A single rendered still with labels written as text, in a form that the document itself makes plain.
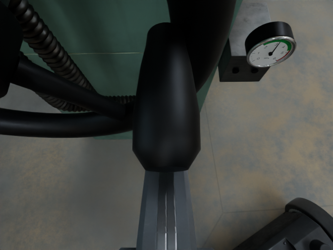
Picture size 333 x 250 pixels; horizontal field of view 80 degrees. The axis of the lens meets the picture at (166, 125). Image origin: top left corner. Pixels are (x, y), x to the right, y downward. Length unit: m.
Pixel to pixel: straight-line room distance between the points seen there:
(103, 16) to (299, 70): 1.09
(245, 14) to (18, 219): 1.05
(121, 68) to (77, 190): 0.66
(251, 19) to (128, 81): 0.27
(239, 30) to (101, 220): 0.82
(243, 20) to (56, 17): 0.31
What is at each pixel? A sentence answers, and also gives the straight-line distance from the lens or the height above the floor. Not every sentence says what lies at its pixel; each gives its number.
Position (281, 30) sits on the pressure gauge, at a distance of 0.32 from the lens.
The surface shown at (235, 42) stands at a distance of 0.38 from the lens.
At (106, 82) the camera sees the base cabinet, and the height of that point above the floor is 0.49.
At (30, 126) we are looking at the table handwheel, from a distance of 0.25.
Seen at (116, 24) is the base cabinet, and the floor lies 0.65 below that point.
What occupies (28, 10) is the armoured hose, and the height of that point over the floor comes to 0.77.
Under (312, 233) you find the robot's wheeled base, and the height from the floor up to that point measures 0.21.
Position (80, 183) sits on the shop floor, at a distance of 0.97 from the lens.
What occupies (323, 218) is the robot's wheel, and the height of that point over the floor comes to 0.19.
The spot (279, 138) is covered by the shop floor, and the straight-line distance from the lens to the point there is 1.06.
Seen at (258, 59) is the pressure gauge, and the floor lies 0.65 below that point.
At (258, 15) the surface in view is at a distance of 0.44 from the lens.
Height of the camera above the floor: 0.89
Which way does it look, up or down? 70 degrees down
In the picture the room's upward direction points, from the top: 1 degrees counter-clockwise
